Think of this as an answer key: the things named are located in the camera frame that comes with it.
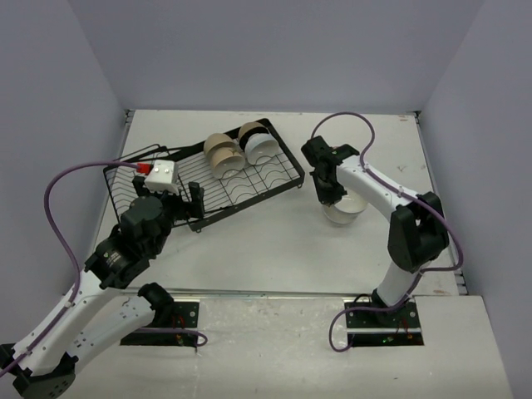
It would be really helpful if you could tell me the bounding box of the light blue bowl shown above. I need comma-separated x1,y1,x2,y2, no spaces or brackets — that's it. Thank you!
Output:
322,195,367,225
244,133,279,165

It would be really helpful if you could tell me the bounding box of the beige bowl with flower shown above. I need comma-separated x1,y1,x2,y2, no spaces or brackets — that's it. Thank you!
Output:
209,145,245,180

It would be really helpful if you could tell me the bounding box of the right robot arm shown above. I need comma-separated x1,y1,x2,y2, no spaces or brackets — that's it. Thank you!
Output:
302,136,451,327

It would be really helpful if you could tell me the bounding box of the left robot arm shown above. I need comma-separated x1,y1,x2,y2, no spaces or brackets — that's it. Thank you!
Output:
1,182,207,398

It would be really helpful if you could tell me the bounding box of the beige bowl rear left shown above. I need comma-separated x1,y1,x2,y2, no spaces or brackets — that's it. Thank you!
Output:
204,133,235,157

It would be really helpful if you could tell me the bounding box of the tan and black bowl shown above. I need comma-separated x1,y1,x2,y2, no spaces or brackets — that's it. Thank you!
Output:
237,121,268,146

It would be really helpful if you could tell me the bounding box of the black wire dish rack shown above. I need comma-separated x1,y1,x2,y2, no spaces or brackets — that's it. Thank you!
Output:
121,118,305,233

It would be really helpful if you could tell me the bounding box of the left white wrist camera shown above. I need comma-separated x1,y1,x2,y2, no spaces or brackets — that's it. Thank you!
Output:
136,160,180,195

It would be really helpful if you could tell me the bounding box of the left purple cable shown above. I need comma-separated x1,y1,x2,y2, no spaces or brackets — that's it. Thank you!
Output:
0,160,208,375

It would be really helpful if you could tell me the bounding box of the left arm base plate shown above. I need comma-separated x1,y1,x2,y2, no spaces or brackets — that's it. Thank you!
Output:
120,301,204,348

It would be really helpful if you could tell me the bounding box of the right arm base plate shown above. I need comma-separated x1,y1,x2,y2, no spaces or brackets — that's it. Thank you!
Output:
345,300,424,347

